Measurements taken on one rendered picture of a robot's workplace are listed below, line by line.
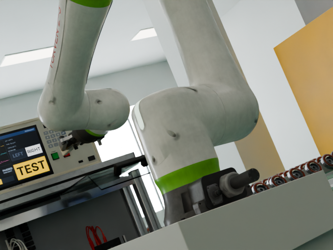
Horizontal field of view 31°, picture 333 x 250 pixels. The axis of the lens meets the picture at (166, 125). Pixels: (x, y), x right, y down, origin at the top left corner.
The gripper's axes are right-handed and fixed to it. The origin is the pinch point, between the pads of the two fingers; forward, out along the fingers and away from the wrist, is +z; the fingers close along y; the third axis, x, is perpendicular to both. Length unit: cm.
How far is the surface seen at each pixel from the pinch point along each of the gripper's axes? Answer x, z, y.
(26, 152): 4.2, 9.9, -8.9
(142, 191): -19.8, 6.6, 22.7
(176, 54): 119, 305, 274
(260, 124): 21, 274, 314
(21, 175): -2.5, 9.9, -13.0
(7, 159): 3.6, 9.9, -15.3
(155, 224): -31.5, 6.6, 22.5
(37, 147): 4.6, 9.9, -5.0
